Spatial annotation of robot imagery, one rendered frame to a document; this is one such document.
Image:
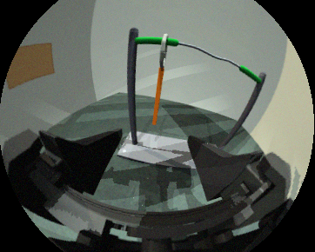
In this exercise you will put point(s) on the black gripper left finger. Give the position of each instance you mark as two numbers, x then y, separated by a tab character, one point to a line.
85	158

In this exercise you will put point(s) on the orange rod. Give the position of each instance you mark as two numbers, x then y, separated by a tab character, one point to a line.
160	79

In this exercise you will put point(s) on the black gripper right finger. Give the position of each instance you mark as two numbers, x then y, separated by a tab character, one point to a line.
217	168

